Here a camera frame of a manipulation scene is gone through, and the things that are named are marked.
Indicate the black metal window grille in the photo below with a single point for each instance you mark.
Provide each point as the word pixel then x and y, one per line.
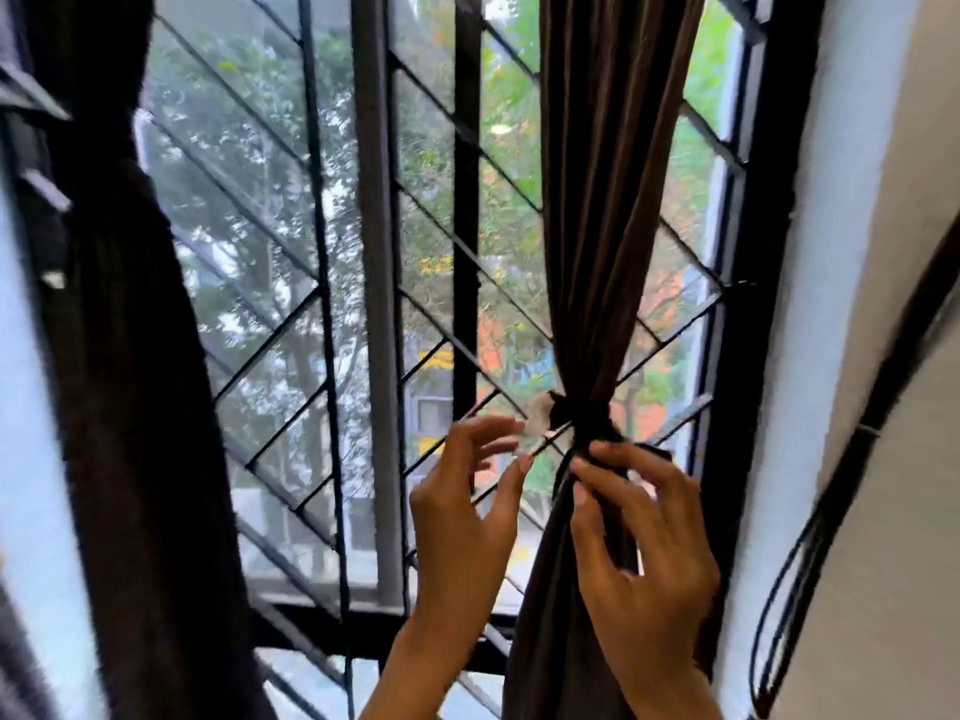
pixel 322 292

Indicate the dark brown curtain tie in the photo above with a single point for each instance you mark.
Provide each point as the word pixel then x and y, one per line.
pixel 581 419

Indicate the person's right hand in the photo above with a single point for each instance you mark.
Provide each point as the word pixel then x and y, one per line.
pixel 660 592

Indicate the person's left hand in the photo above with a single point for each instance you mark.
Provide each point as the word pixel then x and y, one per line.
pixel 461 547

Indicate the green trees outside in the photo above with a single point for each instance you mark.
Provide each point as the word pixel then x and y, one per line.
pixel 247 142

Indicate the dark brown curtain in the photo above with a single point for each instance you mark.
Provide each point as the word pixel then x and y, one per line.
pixel 150 442
pixel 607 217

